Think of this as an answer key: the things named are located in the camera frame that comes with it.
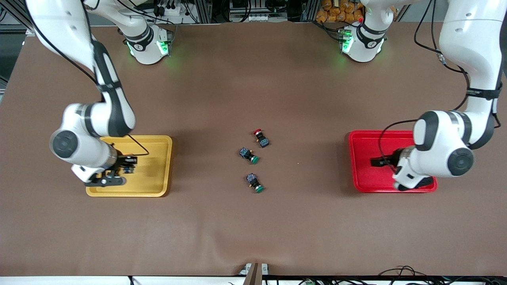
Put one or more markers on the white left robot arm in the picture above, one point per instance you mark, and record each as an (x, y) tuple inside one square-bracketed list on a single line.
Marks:
[(467, 39)]

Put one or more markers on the white power strip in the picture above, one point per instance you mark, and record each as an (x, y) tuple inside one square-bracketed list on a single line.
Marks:
[(170, 10)]

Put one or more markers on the green mushroom push button switch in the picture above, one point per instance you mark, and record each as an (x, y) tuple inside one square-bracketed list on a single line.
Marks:
[(248, 155), (253, 181)]

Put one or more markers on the yellow mushroom push button switch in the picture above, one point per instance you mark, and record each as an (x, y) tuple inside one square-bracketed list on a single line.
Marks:
[(126, 170)]

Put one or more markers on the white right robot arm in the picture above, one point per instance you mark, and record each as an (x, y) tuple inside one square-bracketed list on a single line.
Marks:
[(71, 31)]

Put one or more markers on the yellow plastic tray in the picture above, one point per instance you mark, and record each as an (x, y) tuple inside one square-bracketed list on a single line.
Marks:
[(156, 178)]

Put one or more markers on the red plastic tray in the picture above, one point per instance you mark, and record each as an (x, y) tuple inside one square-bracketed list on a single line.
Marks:
[(362, 174)]

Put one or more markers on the brown camera stand post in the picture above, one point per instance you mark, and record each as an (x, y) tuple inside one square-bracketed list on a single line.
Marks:
[(253, 275)]

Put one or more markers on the pile of orange bags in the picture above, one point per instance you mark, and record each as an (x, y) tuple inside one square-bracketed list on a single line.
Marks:
[(340, 12)]

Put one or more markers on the red mushroom push button switch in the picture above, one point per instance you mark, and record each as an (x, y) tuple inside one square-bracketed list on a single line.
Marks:
[(261, 139)]

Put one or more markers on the black electronics box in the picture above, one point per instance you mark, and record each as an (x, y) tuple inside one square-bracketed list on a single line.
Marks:
[(257, 8)]

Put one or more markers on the brown table mat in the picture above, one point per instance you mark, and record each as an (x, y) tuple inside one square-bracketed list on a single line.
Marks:
[(253, 229)]

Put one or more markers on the aluminium frame post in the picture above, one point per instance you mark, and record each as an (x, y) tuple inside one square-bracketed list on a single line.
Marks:
[(204, 10), (311, 10)]

